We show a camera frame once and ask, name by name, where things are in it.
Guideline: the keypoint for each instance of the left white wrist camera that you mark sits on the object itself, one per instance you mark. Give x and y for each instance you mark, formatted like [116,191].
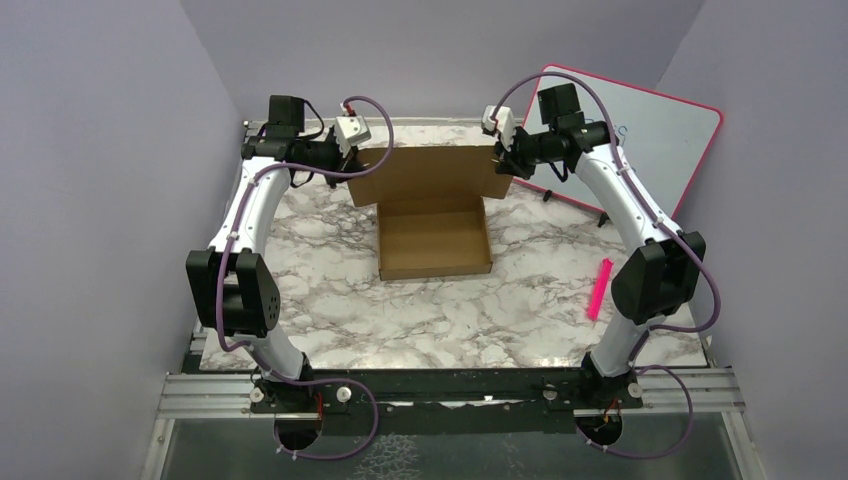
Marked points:
[350,132]

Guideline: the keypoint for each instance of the pink marker pen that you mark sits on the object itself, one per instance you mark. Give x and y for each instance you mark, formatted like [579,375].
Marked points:
[599,289]

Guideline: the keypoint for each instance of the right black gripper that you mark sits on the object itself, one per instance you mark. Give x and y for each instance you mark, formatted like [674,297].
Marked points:
[508,161]

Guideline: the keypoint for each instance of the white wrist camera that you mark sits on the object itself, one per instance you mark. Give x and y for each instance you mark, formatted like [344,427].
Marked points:
[499,122]
[350,132]

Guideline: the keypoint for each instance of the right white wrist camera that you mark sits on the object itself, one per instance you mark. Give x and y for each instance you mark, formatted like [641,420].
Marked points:
[499,122]

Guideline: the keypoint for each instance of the brown cardboard box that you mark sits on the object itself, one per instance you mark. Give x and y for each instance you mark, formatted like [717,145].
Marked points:
[430,207]

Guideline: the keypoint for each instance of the pink framed whiteboard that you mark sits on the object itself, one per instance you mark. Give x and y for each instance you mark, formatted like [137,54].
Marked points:
[666,138]

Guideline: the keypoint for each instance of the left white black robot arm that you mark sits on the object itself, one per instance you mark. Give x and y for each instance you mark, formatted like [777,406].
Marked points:
[234,292]

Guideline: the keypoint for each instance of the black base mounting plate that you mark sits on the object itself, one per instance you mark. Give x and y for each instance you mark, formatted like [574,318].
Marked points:
[355,402]

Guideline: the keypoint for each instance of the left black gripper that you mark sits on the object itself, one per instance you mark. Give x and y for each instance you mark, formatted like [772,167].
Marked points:
[348,164]

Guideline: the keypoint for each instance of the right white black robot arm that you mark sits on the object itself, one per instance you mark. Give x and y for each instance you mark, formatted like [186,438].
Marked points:
[664,262]

